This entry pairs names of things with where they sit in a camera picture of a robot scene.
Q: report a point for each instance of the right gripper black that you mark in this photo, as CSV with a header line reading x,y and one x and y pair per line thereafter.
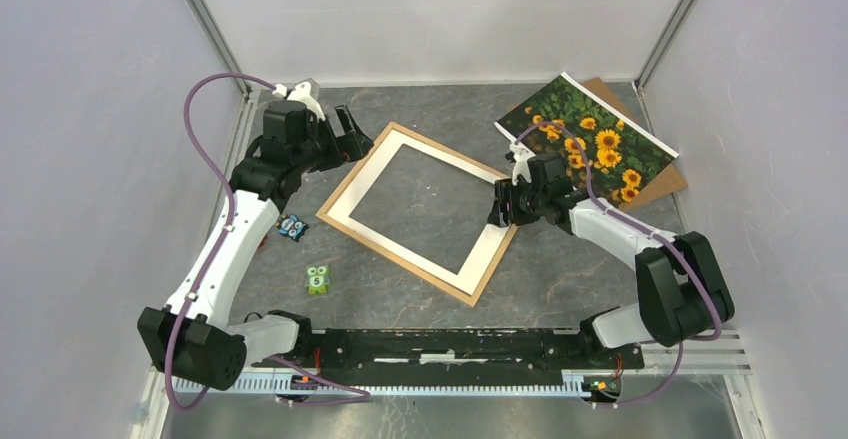
x,y
517,218

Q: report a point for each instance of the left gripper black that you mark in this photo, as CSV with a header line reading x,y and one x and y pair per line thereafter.
x,y
349,147

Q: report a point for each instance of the sunflower photo white border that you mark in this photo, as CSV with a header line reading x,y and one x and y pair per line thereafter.
x,y
424,151

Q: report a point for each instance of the wooden picture frame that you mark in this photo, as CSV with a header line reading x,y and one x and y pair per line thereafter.
x,y
344,184

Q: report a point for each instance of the brown cardboard backing board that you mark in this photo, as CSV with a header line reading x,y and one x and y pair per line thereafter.
x,y
624,97

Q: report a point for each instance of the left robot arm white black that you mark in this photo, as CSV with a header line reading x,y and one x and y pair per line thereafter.
x,y
190,337

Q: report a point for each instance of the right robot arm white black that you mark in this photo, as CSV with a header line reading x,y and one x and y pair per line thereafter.
x,y
681,291

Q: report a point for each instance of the blue owl toy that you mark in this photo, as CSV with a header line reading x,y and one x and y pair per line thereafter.
x,y
291,226

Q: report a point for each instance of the green owl number toy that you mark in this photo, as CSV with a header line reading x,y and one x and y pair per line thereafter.
x,y
318,279

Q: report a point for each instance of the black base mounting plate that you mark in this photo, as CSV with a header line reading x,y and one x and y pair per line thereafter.
x,y
456,356

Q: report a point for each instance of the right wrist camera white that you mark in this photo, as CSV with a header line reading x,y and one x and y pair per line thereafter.
x,y
519,155

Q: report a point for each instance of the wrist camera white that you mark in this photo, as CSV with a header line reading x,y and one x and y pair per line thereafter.
x,y
519,155
306,92

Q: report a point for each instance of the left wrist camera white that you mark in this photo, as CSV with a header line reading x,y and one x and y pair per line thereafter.
x,y
306,92

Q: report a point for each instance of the toothed aluminium rail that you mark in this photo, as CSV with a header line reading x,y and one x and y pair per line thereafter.
x,y
282,382

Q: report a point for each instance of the left aluminium corner post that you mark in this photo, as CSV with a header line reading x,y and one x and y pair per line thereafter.
x,y
214,35

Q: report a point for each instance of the aluminium corner post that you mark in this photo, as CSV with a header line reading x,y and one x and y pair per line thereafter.
x,y
668,33
214,35

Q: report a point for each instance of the right aluminium corner post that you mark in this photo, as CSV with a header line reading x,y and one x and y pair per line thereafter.
x,y
668,33

